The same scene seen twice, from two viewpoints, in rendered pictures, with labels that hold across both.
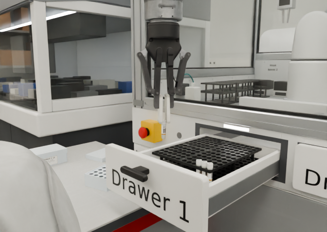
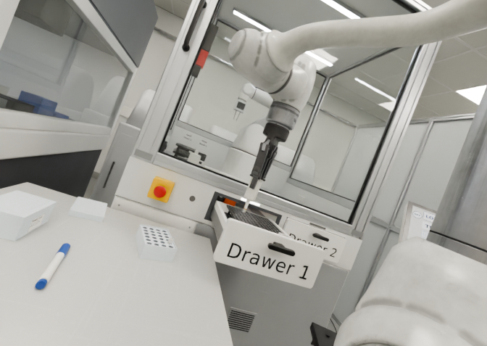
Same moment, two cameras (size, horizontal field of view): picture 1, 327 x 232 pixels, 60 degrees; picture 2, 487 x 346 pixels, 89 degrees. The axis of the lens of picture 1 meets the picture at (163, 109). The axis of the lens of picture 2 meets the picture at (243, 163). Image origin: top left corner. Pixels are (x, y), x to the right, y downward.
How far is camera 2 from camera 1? 75 cm
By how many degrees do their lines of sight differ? 59
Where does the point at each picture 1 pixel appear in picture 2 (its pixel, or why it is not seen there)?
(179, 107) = (201, 174)
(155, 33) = (282, 136)
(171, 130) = (182, 192)
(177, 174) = (308, 249)
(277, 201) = not seen: hidden behind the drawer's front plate
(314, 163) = (295, 230)
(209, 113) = (231, 186)
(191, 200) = (313, 265)
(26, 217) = not seen: outside the picture
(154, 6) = (292, 118)
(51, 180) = not seen: hidden behind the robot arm
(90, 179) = (151, 250)
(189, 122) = (208, 189)
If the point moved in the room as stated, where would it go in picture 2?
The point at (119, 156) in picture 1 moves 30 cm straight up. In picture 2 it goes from (248, 232) to (293, 121)
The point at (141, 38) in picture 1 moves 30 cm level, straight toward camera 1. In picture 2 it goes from (173, 92) to (243, 112)
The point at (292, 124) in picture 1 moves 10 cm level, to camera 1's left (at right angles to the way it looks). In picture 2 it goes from (286, 206) to (277, 204)
